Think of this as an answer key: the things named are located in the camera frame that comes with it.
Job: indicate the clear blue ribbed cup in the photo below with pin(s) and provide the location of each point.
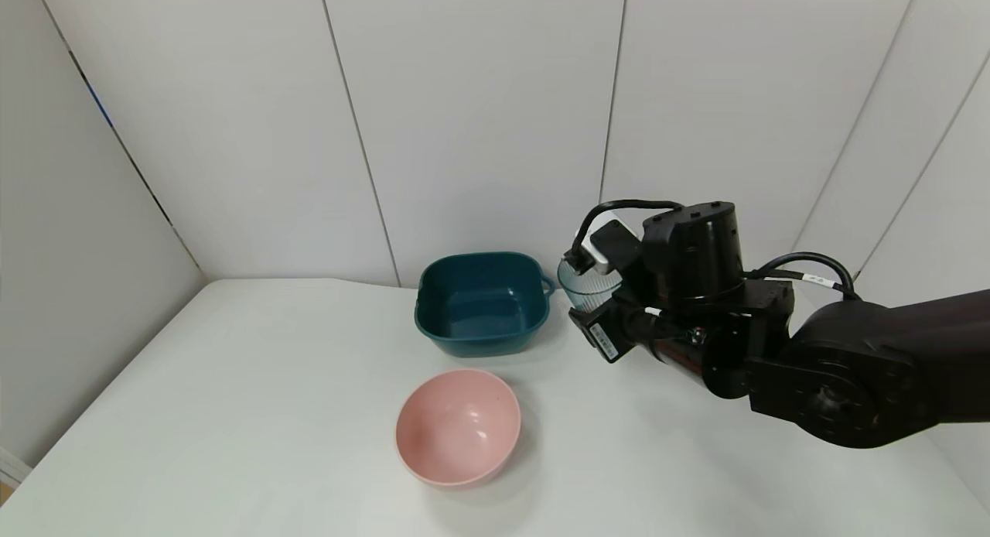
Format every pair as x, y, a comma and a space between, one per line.
588, 293

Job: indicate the white black wrist camera box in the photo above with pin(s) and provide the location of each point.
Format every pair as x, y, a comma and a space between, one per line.
611, 243

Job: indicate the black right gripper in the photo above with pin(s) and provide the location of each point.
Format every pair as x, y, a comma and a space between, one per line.
601, 336

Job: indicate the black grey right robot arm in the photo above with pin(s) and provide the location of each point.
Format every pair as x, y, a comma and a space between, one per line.
889, 367

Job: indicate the pink round bowl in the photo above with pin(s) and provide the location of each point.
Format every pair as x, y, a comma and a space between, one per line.
456, 429

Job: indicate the dark teal square basin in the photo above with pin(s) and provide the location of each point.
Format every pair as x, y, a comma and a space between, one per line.
479, 332

